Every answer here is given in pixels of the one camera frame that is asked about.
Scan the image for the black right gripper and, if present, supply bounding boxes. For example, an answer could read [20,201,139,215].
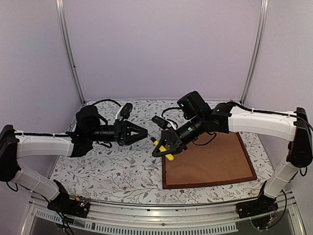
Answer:
[152,114,205,158]

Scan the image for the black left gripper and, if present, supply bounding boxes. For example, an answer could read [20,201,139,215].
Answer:
[87,118,148,146]

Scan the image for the yellow handled screwdriver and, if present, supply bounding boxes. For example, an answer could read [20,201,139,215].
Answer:
[150,136,174,161]

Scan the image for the red-brown wooden picture frame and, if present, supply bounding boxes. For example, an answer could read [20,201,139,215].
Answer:
[162,133,257,189]

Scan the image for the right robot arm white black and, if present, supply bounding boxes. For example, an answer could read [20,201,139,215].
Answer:
[152,91,313,213]

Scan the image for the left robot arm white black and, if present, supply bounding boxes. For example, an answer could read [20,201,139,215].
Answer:
[0,103,148,212]

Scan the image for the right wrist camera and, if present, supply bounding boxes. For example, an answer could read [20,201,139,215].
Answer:
[151,116,178,130]

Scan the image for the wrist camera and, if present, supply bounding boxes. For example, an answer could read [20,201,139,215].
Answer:
[115,103,133,121]
[151,116,178,130]

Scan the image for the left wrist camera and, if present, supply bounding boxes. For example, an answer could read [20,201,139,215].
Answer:
[115,103,133,121]

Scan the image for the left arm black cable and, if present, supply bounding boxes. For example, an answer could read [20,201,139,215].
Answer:
[14,98,122,138]

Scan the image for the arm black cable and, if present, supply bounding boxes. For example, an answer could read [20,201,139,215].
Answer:
[161,101,313,128]
[14,98,122,138]

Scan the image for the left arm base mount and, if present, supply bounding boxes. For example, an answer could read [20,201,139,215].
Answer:
[47,193,90,218]

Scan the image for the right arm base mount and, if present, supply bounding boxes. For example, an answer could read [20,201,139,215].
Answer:
[236,195,278,218]

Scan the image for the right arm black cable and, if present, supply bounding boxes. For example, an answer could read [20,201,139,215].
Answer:
[161,101,313,128]

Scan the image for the right aluminium corner post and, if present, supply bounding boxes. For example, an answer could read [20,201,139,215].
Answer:
[240,0,269,104]

